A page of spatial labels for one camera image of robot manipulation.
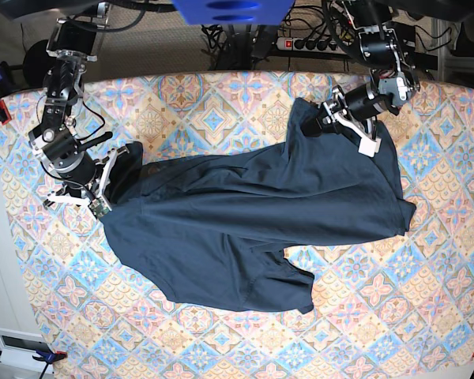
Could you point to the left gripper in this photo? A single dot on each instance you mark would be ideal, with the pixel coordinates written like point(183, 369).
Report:
point(353, 114)

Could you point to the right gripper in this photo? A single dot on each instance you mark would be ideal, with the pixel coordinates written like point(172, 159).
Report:
point(87, 182)

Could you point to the dark blue t-shirt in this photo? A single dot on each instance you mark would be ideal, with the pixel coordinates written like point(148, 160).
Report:
point(212, 230)

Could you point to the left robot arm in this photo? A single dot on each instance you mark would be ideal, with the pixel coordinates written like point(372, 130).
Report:
point(363, 30)

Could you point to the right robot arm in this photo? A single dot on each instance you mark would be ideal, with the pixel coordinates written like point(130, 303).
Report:
point(61, 151)

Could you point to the white power strip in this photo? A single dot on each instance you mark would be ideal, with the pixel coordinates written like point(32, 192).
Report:
point(307, 45)

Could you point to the blue clamp back left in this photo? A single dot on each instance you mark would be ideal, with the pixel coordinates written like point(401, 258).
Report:
point(6, 87)

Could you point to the blue clamp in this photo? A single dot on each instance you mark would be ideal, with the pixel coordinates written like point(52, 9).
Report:
point(43, 357)
point(6, 87)

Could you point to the blue clamp front left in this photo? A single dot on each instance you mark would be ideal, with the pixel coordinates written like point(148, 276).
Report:
point(43, 357)

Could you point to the colourful patterned tablecloth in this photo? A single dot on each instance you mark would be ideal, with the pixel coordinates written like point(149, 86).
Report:
point(401, 306)

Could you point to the white wall outlet box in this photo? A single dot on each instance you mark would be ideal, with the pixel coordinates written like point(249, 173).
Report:
point(18, 348)

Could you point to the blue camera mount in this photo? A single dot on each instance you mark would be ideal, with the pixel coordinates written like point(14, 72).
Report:
point(266, 12)

